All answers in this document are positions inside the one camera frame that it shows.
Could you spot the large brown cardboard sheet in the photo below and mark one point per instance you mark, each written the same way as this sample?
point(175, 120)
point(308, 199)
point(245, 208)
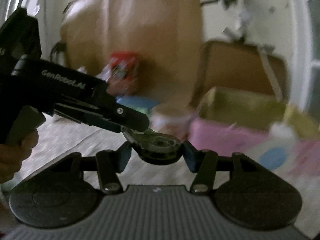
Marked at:
point(166, 35)

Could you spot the white window frame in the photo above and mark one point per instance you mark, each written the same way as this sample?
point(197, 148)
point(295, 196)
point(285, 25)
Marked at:
point(304, 88)

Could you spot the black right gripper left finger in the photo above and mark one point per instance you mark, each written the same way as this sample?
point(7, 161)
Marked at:
point(109, 164)

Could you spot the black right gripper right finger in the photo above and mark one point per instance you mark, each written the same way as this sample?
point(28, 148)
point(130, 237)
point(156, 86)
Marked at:
point(202, 163)

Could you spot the pink open cardboard box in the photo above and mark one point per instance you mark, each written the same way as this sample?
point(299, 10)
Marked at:
point(275, 134)

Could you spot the red cereal box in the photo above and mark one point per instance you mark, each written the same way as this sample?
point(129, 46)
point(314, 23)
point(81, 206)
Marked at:
point(124, 66)

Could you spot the person's left hand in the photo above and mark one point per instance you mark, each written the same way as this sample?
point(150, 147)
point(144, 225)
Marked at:
point(13, 156)

